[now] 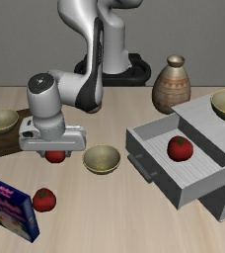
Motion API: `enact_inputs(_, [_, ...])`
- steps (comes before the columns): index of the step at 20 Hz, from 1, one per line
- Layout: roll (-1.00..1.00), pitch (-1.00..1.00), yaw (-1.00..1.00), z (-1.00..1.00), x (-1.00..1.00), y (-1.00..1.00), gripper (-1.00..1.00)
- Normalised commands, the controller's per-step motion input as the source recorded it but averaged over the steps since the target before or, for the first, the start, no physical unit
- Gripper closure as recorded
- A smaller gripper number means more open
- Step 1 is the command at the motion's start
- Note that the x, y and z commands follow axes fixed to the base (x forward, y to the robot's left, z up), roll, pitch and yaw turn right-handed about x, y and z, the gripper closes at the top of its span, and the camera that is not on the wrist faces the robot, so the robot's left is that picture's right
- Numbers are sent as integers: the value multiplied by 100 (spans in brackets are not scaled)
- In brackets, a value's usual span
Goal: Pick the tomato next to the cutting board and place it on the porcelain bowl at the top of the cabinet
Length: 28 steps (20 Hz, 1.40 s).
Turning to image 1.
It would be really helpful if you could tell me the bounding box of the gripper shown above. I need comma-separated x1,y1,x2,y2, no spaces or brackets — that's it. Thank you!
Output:
18,115,87,158

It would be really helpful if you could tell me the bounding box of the red tomato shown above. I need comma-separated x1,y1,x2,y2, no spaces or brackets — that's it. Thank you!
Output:
44,150,67,164
167,135,194,163
32,187,57,213

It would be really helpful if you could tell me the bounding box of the brown cutting board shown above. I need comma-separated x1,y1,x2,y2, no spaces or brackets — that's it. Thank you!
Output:
0,108,34,161

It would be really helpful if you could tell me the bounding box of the grey cabinet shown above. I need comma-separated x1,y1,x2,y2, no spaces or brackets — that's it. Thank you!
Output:
170,92,225,223

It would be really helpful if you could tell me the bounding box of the blue carton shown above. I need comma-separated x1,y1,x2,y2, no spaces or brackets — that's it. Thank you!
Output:
0,177,40,244

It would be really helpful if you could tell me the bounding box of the grey open drawer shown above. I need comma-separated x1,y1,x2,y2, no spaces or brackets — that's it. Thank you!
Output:
125,113,225,211

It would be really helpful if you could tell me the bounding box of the brown patterned vase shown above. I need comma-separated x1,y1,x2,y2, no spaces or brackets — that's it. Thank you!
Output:
151,54,192,116

